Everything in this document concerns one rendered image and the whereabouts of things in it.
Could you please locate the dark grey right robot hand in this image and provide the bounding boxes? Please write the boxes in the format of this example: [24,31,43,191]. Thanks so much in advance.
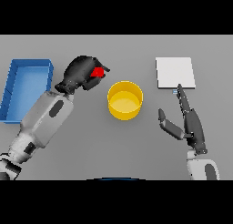
[157,83,208,156]

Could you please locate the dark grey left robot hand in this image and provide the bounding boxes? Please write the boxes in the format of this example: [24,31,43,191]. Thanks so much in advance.
[54,55,111,95]

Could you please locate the red beaker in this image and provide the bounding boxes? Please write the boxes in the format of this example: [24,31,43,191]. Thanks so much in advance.
[90,66,106,78]

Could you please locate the pale square measuring scale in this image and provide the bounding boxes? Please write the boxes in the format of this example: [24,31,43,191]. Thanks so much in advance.
[155,56,197,95]

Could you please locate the yellow bowl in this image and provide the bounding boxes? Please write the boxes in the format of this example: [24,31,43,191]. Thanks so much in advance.
[106,80,144,121]

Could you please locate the blue tray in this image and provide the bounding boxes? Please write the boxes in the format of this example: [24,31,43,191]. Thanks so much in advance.
[0,58,55,125]

